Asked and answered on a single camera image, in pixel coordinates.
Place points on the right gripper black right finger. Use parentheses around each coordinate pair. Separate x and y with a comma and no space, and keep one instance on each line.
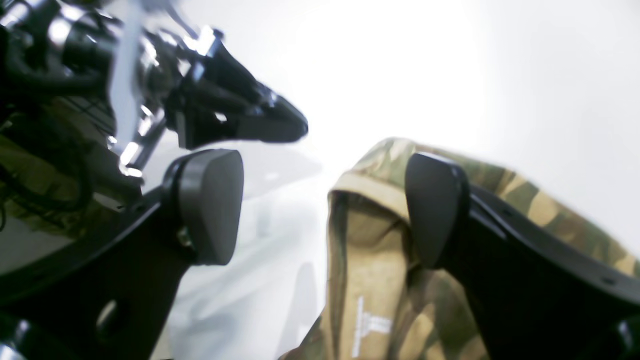
(532,296)

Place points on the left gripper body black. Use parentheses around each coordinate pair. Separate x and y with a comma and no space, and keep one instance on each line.
(143,54)

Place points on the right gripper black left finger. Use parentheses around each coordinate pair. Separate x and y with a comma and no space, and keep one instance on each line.
(108,296)

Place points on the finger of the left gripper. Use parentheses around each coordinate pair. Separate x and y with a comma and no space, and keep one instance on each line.
(218,99)

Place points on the camouflage T-shirt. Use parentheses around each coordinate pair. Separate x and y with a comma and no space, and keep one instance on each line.
(381,302)

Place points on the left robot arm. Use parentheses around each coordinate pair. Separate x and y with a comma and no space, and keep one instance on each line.
(85,96)

